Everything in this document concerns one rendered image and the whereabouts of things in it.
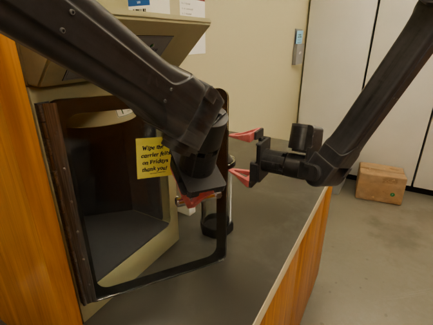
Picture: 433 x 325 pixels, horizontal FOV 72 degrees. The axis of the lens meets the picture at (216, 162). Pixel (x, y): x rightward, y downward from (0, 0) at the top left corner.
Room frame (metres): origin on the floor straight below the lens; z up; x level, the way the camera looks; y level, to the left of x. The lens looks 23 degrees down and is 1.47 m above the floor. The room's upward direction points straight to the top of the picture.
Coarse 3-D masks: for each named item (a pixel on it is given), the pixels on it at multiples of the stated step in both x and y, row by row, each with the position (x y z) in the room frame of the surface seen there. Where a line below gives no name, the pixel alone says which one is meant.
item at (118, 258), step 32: (96, 96) 0.47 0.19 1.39; (224, 96) 0.56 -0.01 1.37; (64, 128) 0.44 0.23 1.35; (96, 128) 0.46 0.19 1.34; (128, 128) 0.48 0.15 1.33; (96, 160) 0.46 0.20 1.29; (128, 160) 0.48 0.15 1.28; (224, 160) 0.56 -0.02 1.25; (96, 192) 0.45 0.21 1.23; (128, 192) 0.48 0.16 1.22; (160, 192) 0.50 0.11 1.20; (224, 192) 0.56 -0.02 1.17; (96, 224) 0.45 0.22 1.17; (128, 224) 0.47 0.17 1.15; (160, 224) 0.50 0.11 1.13; (192, 224) 0.53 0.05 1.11; (224, 224) 0.56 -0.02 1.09; (96, 256) 0.45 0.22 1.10; (128, 256) 0.47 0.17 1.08; (160, 256) 0.50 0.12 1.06; (192, 256) 0.52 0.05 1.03; (224, 256) 0.56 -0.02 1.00; (96, 288) 0.44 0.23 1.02; (128, 288) 0.47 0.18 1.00
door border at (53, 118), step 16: (48, 112) 0.43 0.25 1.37; (48, 128) 0.43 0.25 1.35; (64, 144) 0.44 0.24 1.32; (64, 160) 0.44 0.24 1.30; (64, 176) 0.44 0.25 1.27; (64, 192) 0.43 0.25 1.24; (64, 224) 0.43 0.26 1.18; (80, 224) 0.44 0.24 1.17; (80, 240) 0.44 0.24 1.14; (80, 256) 0.43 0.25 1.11; (80, 272) 0.43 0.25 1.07; (80, 288) 0.43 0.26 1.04
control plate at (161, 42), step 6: (138, 36) 0.50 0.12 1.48; (144, 36) 0.51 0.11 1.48; (150, 36) 0.53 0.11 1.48; (156, 36) 0.54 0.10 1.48; (162, 36) 0.55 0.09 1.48; (168, 36) 0.57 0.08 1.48; (144, 42) 0.53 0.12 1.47; (150, 42) 0.54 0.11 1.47; (156, 42) 0.55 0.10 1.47; (162, 42) 0.57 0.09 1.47; (168, 42) 0.58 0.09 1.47; (156, 48) 0.57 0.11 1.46; (162, 48) 0.58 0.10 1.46; (66, 72) 0.44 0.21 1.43; (66, 78) 0.45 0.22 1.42; (72, 78) 0.46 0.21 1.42; (78, 78) 0.47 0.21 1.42
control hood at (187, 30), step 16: (128, 16) 0.46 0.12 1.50; (144, 16) 0.49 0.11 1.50; (160, 16) 0.52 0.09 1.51; (176, 16) 0.56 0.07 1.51; (144, 32) 0.51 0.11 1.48; (160, 32) 0.54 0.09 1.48; (176, 32) 0.58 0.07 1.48; (192, 32) 0.62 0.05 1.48; (176, 48) 0.62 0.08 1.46; (192, 48) 0.67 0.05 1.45; (32, 64) 0.42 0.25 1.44; (48, 64) 0.41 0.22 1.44; (176, 64) 0.67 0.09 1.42; (32, 80) 0.42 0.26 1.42; (48, 80) 0.42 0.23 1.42; (80, 80) 0.47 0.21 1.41
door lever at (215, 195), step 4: (216, 192) 0.50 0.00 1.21; (220, 192) 0.50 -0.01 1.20; (180, 196) 0.48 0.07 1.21; (208, 196) 0.49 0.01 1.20; (212, 196) 0.49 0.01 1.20; (216, 196) 0.49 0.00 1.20; (220, 196) 0.49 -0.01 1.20; (176, 200) 0.47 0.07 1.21; (180, 200) 0.47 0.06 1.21; (192, 200) 0.47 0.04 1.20; (204, 200) 0.48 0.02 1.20; (208, 200) 0.49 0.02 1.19; (176, 204) 0.47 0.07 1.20; (180, 204) 0.46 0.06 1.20; (184, 204) 0.47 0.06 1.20
